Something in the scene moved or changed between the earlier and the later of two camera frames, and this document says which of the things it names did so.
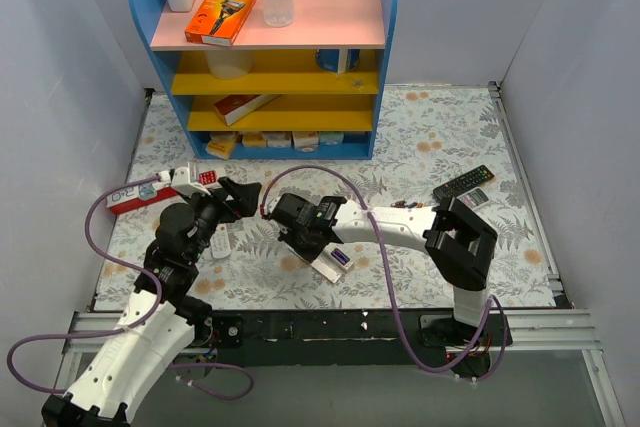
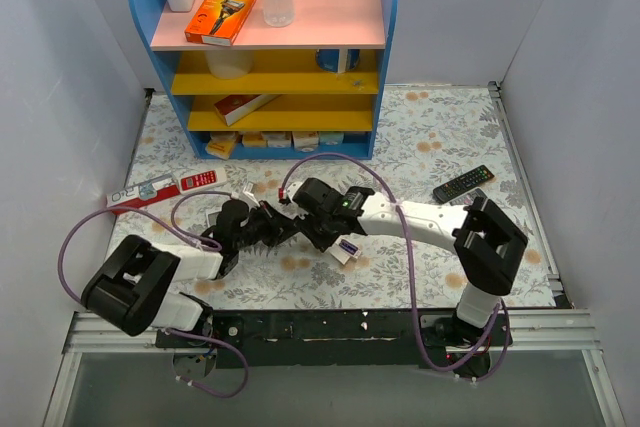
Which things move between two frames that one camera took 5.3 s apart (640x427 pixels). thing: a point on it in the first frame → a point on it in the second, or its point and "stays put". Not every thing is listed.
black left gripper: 226,198 → 265,226
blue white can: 338,60 stays put
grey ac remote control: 474,198 stays put
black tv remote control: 464,183 stays put
